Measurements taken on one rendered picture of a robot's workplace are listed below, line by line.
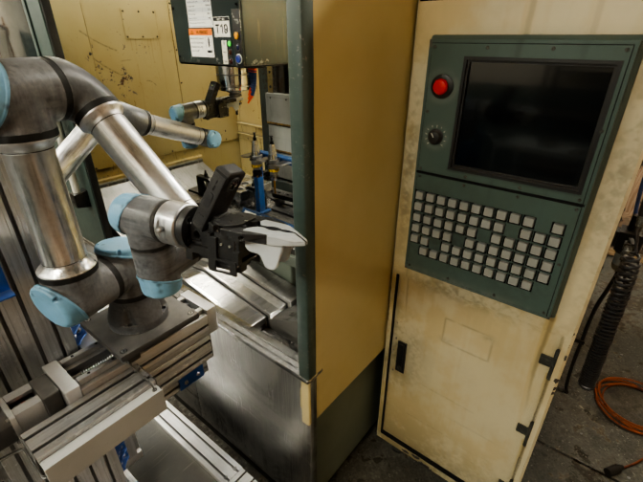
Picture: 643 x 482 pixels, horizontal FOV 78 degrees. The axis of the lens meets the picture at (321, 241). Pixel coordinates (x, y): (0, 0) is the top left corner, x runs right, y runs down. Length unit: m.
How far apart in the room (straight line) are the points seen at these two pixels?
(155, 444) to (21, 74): 1.50
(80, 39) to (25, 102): 1.98
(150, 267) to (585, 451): 2.12
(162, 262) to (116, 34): 2.28
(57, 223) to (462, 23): 1.03
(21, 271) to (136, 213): 0.50
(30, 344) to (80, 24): 1.99
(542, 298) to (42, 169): 1.20
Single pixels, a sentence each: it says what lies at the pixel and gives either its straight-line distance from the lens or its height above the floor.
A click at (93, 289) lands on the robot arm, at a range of 1.00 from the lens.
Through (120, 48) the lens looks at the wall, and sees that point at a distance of 2.92.
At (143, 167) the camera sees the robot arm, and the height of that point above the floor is 1.48.
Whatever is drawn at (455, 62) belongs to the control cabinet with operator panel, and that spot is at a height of 1.66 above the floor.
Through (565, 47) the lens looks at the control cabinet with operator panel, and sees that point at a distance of 1.07.
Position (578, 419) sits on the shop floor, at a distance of 2.55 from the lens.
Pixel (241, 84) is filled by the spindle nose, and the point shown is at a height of 1.52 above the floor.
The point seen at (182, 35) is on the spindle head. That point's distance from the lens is 2.02.
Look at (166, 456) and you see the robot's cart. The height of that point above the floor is 0.21.
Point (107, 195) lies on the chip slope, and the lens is 2.87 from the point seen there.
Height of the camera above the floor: 1.72
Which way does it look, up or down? 27 degrees down
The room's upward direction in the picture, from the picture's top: straight up
